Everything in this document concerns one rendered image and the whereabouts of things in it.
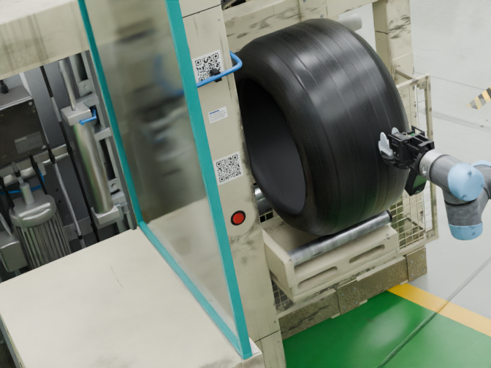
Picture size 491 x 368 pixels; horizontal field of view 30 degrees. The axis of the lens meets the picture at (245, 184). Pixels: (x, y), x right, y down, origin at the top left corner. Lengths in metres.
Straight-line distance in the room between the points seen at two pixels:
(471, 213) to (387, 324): 1.58
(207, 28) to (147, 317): 0.72
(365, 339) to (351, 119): 1.46
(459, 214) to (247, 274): 0.72
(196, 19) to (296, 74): 0.30
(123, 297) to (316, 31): 0.91
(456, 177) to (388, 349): 1.59
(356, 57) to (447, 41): 3.39
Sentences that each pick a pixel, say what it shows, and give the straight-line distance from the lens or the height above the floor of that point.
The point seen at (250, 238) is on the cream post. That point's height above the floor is 0.98.
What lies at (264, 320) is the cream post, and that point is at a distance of 2.70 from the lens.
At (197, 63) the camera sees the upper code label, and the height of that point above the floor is 1.53.
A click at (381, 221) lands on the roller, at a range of 2.64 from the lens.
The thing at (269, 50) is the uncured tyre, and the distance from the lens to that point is 2.39.
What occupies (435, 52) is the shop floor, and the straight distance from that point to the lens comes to 5.61.
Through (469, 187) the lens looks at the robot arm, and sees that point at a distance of 2.06.
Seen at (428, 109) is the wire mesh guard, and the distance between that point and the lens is 3.24.
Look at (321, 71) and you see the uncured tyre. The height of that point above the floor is 1.43.
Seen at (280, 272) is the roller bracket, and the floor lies 0.89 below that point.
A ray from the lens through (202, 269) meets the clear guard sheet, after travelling 1.77.
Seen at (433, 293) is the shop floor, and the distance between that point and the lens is 3.77.
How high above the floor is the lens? 2.46
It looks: 33 degrees down
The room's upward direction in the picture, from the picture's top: 11 degrees counter-clockwise
